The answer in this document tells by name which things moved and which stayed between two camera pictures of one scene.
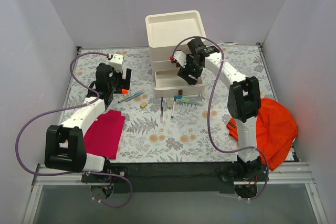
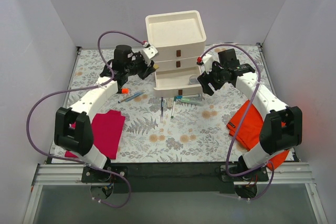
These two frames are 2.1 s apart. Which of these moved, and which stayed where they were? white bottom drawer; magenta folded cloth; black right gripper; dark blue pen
Moved: black right gripper
Stayed: dark blue pen; magenta folded cloth; white bottom drawer
